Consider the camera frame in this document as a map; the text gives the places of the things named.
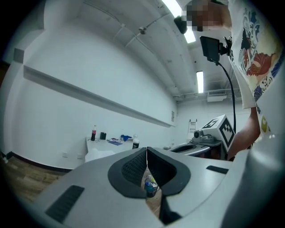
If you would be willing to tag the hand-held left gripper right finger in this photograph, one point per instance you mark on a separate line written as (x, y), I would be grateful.
(200, 178)

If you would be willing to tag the black jar white lid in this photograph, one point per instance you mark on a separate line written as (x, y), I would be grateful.
(136, 145)

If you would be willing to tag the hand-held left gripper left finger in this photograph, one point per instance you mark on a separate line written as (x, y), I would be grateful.
(93, 200)

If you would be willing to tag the black head camera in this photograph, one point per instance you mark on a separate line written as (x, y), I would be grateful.
(180, 24)

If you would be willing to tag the white wall outlet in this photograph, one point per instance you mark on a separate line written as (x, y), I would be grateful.
(80, 156)
(64, 155)

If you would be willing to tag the black square pen holder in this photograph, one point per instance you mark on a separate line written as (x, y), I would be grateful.
(103, 135)

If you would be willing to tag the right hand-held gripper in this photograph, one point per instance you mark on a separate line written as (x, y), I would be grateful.
(227, 133)

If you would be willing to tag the white step ladder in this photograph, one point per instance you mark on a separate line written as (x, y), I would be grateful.
(192, 127)

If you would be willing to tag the person's head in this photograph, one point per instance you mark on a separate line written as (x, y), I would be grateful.
(207, 13)

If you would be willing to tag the purple white packet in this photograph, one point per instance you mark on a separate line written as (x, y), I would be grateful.
(113, 139)

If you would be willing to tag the dark soda bottle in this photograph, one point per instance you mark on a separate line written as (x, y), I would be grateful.
(93, 134)

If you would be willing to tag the ceiling light panel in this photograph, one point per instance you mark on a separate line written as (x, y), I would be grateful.
(190, 35)
(200, 82)

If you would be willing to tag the blue cloth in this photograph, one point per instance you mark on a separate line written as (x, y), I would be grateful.
(126, 137)

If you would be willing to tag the white wall notice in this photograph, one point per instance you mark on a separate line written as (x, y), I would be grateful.
(173, 115)

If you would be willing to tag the blue folder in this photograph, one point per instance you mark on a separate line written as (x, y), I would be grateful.
(115, 143)

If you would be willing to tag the person's right forearm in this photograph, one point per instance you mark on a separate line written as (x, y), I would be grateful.
(245, 133)

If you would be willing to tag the black trash bin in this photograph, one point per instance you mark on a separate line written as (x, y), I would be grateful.
(151, 190)

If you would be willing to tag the black chest monitor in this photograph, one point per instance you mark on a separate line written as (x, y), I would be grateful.
(210, 47)

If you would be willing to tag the white air conditioner unit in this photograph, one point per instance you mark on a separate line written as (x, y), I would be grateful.
(217, 96)

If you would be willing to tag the large white table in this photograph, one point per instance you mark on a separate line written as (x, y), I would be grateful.
(104, 144)

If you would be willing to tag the clear plastic bottle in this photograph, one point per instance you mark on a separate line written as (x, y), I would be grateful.
(135, 137)

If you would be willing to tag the person in white shirt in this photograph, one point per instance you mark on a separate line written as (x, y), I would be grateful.
(256, 44)

